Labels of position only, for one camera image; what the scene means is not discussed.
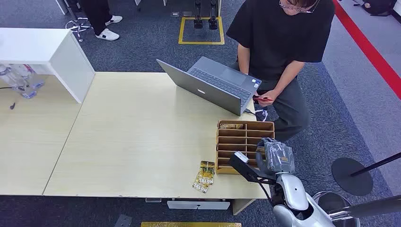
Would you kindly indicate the red card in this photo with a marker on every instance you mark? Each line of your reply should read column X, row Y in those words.
column 261, row 99

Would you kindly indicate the person's left hand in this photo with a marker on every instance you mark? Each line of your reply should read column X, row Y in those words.
column 272, row 95

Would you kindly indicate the black camera bracket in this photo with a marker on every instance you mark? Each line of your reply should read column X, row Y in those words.
column 247, row 172

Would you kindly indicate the chrome stanchion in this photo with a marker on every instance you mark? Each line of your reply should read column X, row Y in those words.
column 369, row 208

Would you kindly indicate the wooden desk leg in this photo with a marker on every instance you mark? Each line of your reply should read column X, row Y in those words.
column 241, row 206

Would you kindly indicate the black stanchion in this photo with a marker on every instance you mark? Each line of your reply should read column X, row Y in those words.
column 351, row 177

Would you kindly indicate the bystander person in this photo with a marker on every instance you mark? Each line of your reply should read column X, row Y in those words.
column 95, row 15

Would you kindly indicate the red barrier belt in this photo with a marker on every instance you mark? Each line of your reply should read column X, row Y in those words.
column 366, row 47

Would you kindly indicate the grey floor socket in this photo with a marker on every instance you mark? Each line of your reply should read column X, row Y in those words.
column 174, row 14
column 187, row 13

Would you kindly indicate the cardboard slotted card organizer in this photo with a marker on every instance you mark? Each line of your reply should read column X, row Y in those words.
column 235, row 141

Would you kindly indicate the black stand leg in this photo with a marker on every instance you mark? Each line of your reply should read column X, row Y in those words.
column 198, row 18
column 213, row 18

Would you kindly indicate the black round bag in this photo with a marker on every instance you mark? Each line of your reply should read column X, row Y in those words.
column 377, row 6

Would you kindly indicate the gold hotel key card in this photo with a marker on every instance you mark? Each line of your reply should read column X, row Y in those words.
column 207, row 170
column 201, row 188

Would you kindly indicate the grey open laptop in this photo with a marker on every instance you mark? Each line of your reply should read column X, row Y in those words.
column 213, row 86

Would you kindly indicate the white under-desk tray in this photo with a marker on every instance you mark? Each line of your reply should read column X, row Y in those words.
column 197, row 205

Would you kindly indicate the gold patterned card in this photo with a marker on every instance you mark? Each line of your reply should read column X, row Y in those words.
column 231, row 126

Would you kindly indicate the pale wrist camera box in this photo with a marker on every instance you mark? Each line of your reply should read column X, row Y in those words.
column 241, row 157

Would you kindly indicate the person's left forearm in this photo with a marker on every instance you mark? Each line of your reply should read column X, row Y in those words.
column 288, row 76

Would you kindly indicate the white desk riser shelf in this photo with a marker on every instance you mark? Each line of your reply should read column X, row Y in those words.
column 47, row 50

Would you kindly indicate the grey desk bracket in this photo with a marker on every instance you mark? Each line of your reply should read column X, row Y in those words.
column 153, row 200

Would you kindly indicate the yellow floor tape square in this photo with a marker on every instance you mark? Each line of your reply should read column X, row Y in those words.
column 181, row 31

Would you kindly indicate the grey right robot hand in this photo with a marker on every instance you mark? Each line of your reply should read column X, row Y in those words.
column 277, row 156

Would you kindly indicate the clear plastic bottle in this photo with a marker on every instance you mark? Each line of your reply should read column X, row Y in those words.
column 8, row 76
column 29, row 83

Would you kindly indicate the person's right forearm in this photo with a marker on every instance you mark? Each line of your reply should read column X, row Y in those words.
column 244, row 64

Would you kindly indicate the black floor plate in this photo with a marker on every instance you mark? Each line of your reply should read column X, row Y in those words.
column 123, row 221

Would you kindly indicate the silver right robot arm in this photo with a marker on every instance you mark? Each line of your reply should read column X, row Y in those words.
column 294, row 191

